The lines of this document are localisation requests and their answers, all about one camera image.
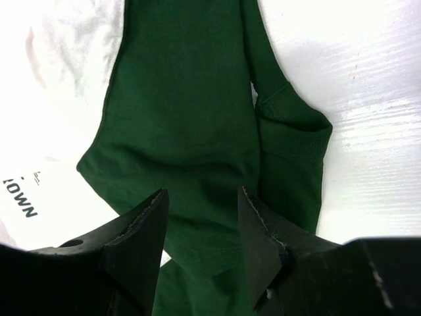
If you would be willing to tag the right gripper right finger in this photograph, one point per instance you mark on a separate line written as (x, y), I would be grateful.
(271, 245)

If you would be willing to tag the cream and green t-shirt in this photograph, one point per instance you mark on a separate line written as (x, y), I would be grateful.
(183, 95)

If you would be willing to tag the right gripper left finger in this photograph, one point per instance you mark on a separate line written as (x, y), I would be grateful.
(111, 270)

